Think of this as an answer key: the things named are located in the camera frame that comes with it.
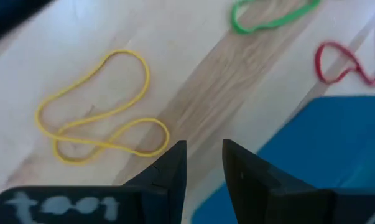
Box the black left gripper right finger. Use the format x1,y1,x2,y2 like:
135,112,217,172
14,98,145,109
221,139,375,224

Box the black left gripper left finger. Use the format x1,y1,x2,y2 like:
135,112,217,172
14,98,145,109
0,139,188,224

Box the yellow and green rubber bands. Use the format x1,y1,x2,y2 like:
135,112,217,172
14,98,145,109
34,49,170,166

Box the green rubber band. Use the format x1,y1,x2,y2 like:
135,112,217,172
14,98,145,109
229,0,322,35

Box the teal plastic bin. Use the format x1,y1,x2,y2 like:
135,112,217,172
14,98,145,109
190,93,375,224

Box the red rubber band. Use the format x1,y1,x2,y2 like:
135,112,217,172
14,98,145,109
314,11,375,87

